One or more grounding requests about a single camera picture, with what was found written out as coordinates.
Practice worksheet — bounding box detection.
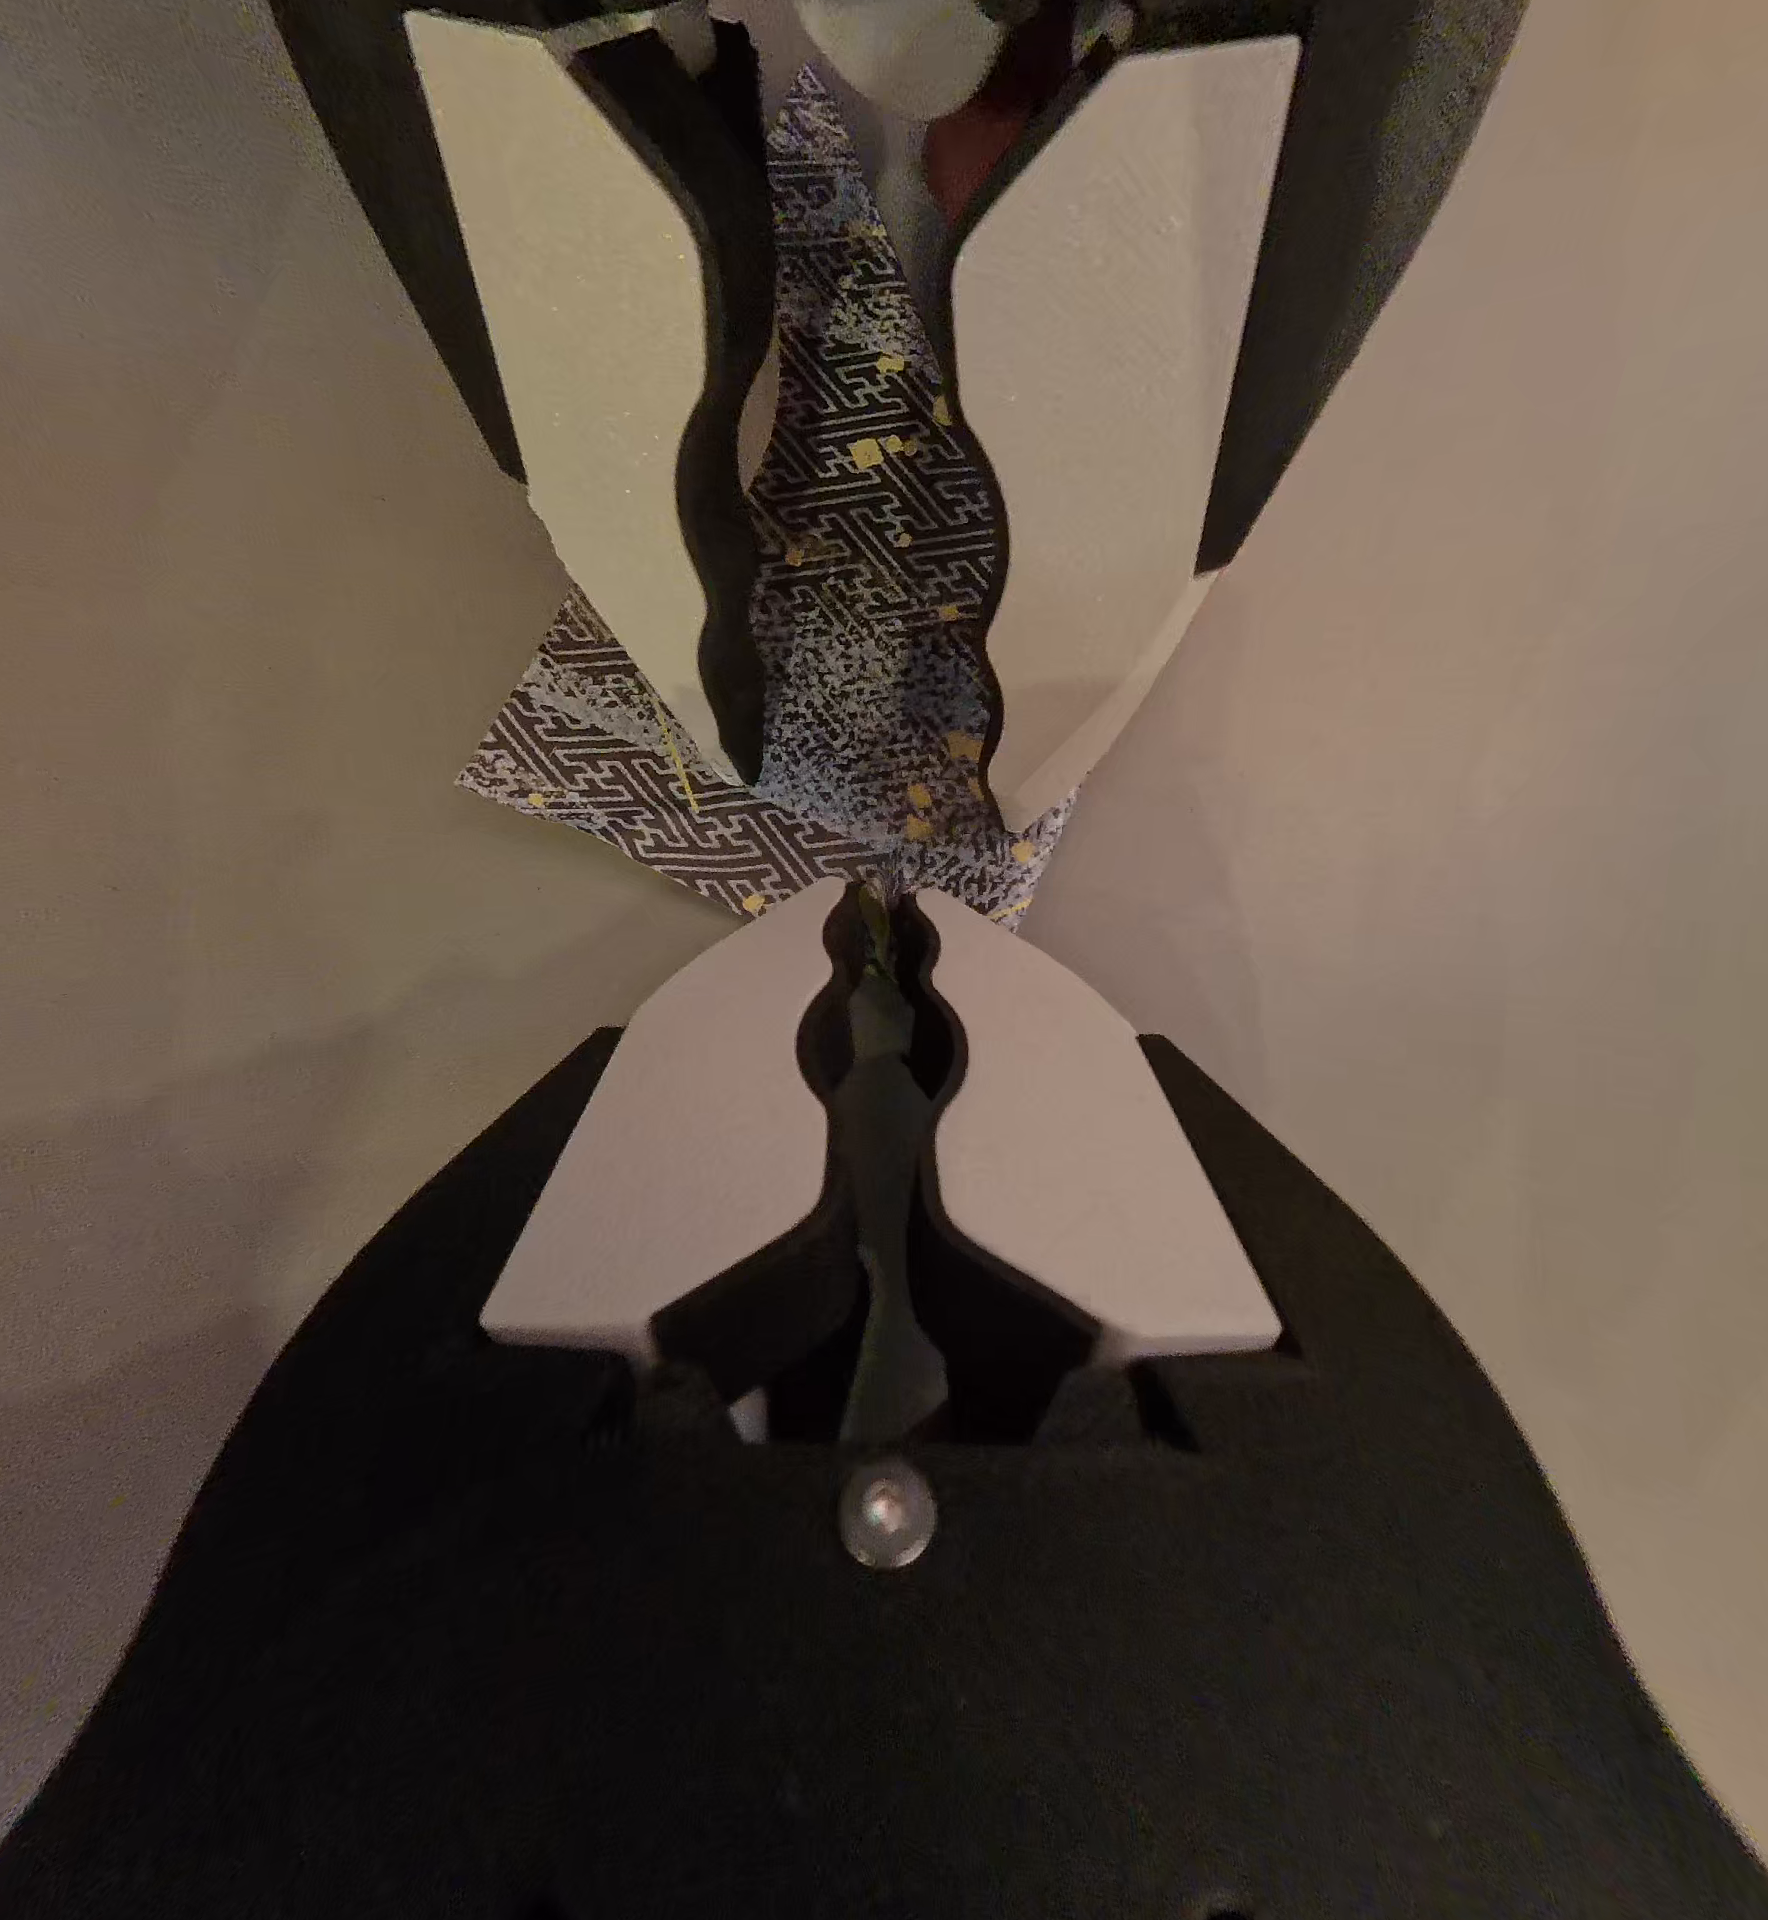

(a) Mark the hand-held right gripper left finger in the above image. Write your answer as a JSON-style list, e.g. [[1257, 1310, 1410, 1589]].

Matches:
[[480, 877, 866, 1443]]

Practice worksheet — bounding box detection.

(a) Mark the dark patterned origami paper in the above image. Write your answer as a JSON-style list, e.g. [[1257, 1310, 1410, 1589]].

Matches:
[[457, 67, 1081, 1427]]

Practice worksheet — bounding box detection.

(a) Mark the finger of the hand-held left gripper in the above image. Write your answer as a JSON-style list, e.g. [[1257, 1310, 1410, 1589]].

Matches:
[[403, 0, 782, 794], [948, 30, 1307, 823]]

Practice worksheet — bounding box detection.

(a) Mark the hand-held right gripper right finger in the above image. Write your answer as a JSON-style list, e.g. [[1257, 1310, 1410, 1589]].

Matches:
[[888, 884, 1286, 1443]]

